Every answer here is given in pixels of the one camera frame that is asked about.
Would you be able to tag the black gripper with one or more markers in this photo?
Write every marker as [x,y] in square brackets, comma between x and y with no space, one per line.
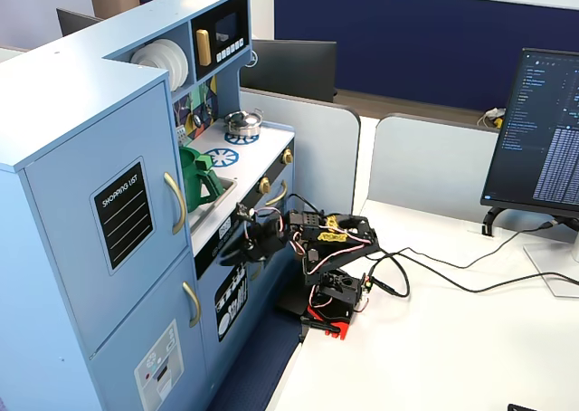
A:
[254,243]

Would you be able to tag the cabinet door with dishwasher sticker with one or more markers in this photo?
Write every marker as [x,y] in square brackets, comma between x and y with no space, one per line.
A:
[208,329]

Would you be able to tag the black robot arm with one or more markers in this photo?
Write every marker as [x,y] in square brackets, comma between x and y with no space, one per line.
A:
[353,243]

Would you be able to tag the red arm base clamp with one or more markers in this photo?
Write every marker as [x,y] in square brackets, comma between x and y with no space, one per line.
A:
[337,327]

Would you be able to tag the freezer door with dispenser sticker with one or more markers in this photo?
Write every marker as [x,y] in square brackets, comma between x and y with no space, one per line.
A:
[135,329]

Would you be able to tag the fridge door with shopping list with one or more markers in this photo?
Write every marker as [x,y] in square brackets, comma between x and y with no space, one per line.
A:
[68,248]

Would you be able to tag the gold stove knob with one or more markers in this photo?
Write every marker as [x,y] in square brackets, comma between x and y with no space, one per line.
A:
[287,156]
[264,184]

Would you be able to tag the black flat plate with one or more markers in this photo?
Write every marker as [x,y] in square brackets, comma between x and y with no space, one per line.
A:
[291,304]

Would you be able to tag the yellow printed tag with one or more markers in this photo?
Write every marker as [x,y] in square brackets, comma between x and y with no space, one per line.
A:
[330,236]
[332,222]

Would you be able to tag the green plastic pitcher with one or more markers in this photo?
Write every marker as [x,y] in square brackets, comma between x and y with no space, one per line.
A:
[192,180]

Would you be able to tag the grey desk divider panel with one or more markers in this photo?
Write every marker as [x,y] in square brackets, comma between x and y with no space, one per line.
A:
[316,148]
[429,162]

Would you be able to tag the silver toy pot with lid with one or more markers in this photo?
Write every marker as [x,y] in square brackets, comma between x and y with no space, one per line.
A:
[244,123]

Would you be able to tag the large black monitor back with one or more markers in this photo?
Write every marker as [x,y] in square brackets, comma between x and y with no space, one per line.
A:
[294,67]

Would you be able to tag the white toy plate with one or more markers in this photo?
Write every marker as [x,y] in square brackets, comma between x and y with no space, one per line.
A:
[175,62]
[184,60]

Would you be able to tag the white plates stack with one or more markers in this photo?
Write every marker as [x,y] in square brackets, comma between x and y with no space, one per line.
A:
[147,57]

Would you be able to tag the light blue toy kitchen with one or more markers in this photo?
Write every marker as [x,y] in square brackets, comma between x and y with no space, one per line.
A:
[68,112]

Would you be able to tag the white crumpled item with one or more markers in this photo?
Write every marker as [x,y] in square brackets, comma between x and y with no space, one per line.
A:
[490,112]

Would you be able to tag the small yellow object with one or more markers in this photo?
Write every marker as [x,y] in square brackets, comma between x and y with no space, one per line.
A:
[497,122]

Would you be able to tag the small black monitor back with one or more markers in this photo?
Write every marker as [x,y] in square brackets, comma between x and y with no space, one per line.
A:
[74,21]

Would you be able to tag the lit computer monitor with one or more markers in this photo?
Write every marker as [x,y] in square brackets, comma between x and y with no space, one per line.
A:
[534,135]

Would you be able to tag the white monitor stand base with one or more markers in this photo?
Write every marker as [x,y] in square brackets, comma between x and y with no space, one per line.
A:
[556,266]

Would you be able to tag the black flat device corner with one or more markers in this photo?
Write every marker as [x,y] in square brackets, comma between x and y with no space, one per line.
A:
[520,407]

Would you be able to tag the black monitor stand bracket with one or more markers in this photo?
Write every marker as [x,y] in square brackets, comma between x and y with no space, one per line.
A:
[488,223]

